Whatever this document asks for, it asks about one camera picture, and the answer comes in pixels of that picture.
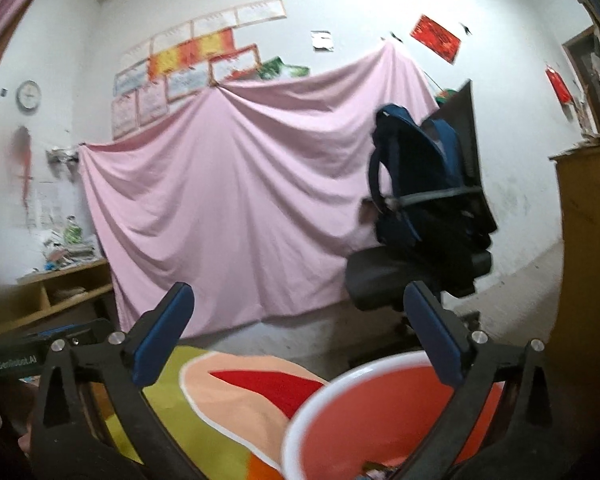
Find round wall clock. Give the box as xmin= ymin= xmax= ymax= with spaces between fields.
xmin=17 ymin=80 xmax=42 ymax=109

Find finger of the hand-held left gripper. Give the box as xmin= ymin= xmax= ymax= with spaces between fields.
xmin=22 ymin=319 xmax=125 ymax=345

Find wooden shelf unit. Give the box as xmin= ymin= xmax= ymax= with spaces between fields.
xmin=0 ymin=257 xmax=118 ymax=336

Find wall hooks with items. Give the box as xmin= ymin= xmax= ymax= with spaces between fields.
xmin=45 ymin=145 xmax=81 ymax=166

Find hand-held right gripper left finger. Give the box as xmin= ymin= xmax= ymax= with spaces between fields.
xmin=34 ymin=282 xmax=202 ymax=480

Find small red hanging ornament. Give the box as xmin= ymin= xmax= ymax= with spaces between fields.
xmin=546 ymin=65 xmax=573 ymax=106

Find dark wrapper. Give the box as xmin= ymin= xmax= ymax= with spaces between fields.
xmin=362 ymin=462 xmax=406 ymax=480

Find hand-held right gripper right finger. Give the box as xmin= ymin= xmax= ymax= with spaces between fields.
xmin=399 ymin=280 xmax=554 ymax=480

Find green wall poster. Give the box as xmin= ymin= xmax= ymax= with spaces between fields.
xmin=257 ymin=56 xmax=312 ymax=81

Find row of wall posters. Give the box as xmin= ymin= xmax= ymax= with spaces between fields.
xmin=111 ymin=0 xmax=287 ymax=141

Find white wall sheets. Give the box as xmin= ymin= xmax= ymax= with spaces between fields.
xmin=27 ymin=182 xmax=81 ymax=231

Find red wall paper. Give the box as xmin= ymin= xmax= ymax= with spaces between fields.
xmin=410 ymin=14 xmax=462 ymax=65

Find red hanging wall decoration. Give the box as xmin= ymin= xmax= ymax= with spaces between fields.
xmin=11 ymin=127 xmax=35 ymax=211

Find red plastic basin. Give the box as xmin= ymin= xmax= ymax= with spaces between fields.
xmin=282 ymin=351 xmax=511 ymax=480

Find stack of papers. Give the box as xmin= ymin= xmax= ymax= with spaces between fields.
xmin=40 ymin=215 xmax=98 ymax=271

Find black office chair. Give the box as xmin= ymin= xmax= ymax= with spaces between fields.
xmin=345 ymin=80 xmax=498 ymax=356

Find wooden cabinet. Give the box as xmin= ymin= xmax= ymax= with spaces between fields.
xmin=550 ymin=137 xmax=600 ymax=411

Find pink hanging sheet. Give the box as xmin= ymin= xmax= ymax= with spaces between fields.
xmin=78 ymin=40 xmax=438 ymax=338

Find dark blue backpack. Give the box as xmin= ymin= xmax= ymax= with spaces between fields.
xmin=367 ymin=104 xmax=498 ymax=296

